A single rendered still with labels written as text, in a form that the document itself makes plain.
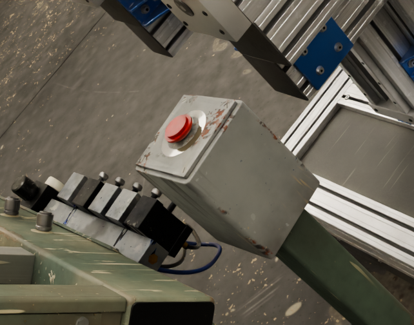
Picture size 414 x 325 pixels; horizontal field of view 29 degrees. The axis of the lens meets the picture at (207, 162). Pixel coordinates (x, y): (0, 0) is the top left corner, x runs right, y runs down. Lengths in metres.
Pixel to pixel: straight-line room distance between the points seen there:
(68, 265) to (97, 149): 2.23
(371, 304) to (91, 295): 0.46
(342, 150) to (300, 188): 0.94
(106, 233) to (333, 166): 0.75
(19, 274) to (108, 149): 2.09
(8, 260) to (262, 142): 0.37
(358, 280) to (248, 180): 0.27
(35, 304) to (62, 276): 0.20
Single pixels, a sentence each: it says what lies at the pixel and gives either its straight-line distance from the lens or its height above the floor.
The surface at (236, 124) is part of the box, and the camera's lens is 0.93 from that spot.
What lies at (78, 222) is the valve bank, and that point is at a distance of 1.41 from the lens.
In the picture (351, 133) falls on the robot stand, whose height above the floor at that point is 0.21.
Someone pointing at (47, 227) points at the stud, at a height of 0.85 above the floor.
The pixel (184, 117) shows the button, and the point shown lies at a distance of 0.95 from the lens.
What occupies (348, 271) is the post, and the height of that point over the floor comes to 0.61.
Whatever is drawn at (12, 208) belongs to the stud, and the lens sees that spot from 1.34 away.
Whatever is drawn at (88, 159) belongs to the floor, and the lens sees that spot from 3.24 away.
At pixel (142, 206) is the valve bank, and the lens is 1.25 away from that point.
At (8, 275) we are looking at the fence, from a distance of 1.10.
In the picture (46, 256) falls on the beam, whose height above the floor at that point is 0.90.
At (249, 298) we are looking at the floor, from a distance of 2.16.
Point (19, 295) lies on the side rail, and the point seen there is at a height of 1.01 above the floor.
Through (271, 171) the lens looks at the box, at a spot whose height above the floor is 0.83.
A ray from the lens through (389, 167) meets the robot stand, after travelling 1.81.
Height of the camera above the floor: 1.40
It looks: 32 degrees down
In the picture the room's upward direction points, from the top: 47 degrees counter-clockwise
